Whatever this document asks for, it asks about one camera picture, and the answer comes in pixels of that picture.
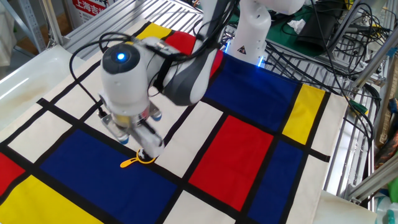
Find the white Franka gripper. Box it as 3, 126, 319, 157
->
129, 123, 165, 160

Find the orange bubble ring wand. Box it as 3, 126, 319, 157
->
119, 148, 157, 169

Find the Mondrian pattern colour-block cloth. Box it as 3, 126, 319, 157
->
0, 20, 349, 224

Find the white plastic tray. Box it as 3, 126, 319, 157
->
0, 44, 85, 131

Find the red-white Chinese sign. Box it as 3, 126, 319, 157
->
72, 0, 108, 24

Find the green cutting mat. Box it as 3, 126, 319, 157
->
223, 0, 346, 58

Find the grey perforated shelf upright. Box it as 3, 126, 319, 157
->
0, 0, 47, 54

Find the crumpled white tissue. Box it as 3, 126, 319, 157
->
287, 18, 307, 35

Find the black bag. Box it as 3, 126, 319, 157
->
295, 2, 346, 54

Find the silver wrist camera blue cap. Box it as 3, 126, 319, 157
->
148, 102, 163, 122
98, 111, 130, 146

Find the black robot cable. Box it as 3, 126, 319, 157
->
68, 0, 240, 138

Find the aluminium frame post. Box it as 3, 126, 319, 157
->
40, 0, 65, 47
351, 30, 398, 91

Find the green cable connector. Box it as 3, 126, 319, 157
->
348, 98, 369, 115

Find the aluminium frame beam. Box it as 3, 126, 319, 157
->
345, 155, 398, 203

